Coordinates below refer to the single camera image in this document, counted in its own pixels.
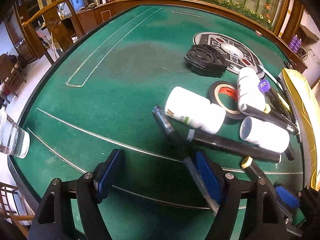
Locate black marker white cap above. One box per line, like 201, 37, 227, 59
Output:
187, 129, 282, 164

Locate black pen long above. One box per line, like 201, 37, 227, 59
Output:
240, 104, 299, 135

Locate clear blue ballpoint pen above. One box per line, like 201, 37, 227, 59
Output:
152, 105, 219, 215

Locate yellow storage box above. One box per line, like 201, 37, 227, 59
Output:
281, 68, 319, 191

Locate white bottle with green label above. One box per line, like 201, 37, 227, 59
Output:
164, 86, 226, 134

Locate black marker purple cap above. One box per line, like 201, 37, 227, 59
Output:
258, 79, 291, 119

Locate black tape roll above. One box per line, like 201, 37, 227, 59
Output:
207, 81, 245, 124

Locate clear glass cup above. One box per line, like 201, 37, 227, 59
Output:
0, 107, 30, 159

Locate round mahjong control panel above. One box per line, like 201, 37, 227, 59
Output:
193, 32, 265, 79

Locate purple bottles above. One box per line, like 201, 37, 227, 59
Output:
289, 34, 302, 53

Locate black plastic holder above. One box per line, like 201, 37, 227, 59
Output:
184, 44, 228, 78

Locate wooden chair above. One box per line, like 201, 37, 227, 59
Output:
22, 0, 86, 64

